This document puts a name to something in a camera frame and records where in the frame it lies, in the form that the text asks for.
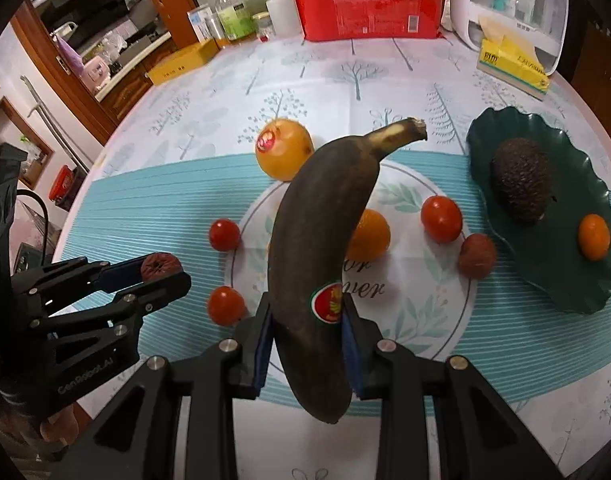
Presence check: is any red cherry tomato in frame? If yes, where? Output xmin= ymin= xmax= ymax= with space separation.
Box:
xmin=420 ymin=195 xmax=463 ymax=244
xmin=206 ymin=286 xmax=247 ymax=326
xmin=208 ymin=218 xmax=240 ymax=252

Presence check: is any small orange kumquat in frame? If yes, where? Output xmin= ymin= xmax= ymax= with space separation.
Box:
xmin=578 ymin=214 xmax=611 ymax=261

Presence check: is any overripe dark banana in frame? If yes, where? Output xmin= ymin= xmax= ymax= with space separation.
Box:
xmin=267 ymin=117 xmax=427 ymax=424

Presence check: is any dark red wrinkled fruit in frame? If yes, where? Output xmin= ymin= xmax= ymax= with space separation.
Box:
xmin=140 ymin=252 xmax=183 ymax=282

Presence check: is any dark avocado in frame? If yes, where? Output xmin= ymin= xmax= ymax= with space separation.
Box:
xmin=489 ymin=138 xmax=552 ymax=226

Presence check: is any small white blue box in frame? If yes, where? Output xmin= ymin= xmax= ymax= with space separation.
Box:
xmin=187 ymin=3 xmax=212 ymax=42

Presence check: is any dark green leaf plate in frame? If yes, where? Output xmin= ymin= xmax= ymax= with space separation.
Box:
xmin=466 ymin=106 xmax=611 ymax=314

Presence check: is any red plastic package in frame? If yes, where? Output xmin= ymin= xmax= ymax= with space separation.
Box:
xmin=296 ymin=0 xmax=442 ymax=41

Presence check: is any white plastic bottle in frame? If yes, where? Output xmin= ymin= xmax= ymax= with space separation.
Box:
xmin=266 ymin=0 xmax=302 ymax=38

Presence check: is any reddish brown lychee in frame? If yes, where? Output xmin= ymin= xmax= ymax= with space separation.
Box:
xmin=457 ymin=233 xmax=497 ymax=280

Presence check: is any large orange with sticker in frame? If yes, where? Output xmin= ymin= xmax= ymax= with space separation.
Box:
xmin=254 ymin=118 xmax=315 ymax=182

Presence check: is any wooden cabinet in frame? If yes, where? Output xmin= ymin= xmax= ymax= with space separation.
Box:
xmin=11 ymin=0 xmax=198 ymax=144

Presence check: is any yellow tissue pack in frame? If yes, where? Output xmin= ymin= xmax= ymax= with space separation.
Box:
xmin=477 ymin=16 xmax=549 ymax=101

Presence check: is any black cable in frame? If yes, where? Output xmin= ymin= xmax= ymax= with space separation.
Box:
xmin=15 ymin=187 xmax=52 ymax=266

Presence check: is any orange mandarin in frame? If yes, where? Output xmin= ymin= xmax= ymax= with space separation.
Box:
xmin=345 ymin=208 xmax=391 ymax=262

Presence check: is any yellow cardboard box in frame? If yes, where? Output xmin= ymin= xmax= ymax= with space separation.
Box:
xmin=147 ymin=39 xmax=220 ymax=86

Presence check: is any left hand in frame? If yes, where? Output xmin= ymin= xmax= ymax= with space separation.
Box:
xmin=0 ymin=404 xmax=80 ymax=457

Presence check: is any white storage box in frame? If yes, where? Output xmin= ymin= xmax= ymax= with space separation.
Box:
xmin=443 ymin=0 xmax=569 ymax=75

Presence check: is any green label clear bottle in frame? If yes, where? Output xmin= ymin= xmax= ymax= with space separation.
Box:
xmin=215 ymin=0 xmax=254 ymax=41

